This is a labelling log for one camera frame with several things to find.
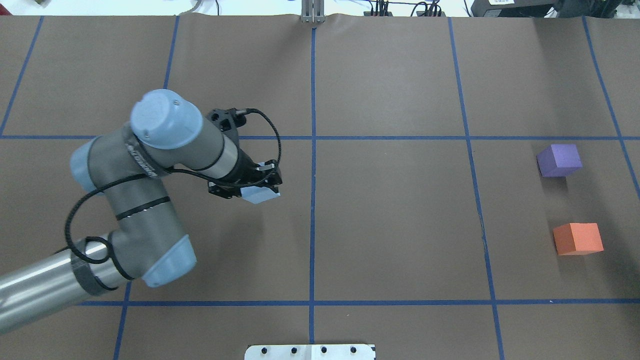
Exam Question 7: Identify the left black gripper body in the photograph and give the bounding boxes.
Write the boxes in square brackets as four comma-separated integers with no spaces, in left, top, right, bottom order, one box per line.
[208,159,282,199]

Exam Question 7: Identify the light blue foam block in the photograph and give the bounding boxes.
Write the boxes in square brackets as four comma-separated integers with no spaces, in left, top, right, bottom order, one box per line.
[240,186,281,205]

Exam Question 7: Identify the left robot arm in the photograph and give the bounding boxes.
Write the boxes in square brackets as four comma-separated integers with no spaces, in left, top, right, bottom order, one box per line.
[1,89,282,334]

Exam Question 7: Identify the purple foam block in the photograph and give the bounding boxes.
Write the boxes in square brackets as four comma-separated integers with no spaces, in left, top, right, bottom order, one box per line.
[535,143,583,178]

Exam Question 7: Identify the orange foam block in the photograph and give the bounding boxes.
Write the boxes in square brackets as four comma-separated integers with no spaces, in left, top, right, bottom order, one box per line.
[551,222,604,256]

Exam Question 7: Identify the aluminium frame post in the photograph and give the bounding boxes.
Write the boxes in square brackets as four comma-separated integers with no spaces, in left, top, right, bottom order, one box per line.
[300,0,326,24]

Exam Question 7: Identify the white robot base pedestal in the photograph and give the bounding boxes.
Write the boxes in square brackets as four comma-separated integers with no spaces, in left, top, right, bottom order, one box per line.
[244,343,377,360]

